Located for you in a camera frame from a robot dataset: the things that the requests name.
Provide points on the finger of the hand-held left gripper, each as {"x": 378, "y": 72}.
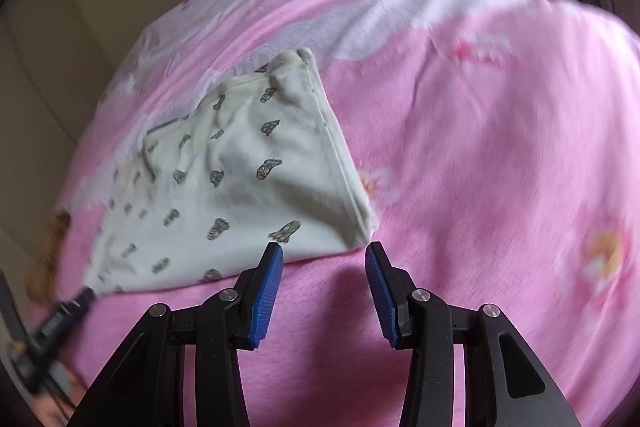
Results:
{"x": 62, "y": 322}

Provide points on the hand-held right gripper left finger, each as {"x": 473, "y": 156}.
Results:
{"x": 265, "y": 297}

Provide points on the brown folded cloth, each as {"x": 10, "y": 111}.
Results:
{"x": 47, "y": 257}

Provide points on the pink floral duvet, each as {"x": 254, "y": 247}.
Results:
{"x": 475, "y": 157}

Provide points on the white printed polo shirt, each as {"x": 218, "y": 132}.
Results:
{"x": 250, "y": 187}

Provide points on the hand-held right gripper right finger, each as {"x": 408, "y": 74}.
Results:
{"x": 382, "y": 302}

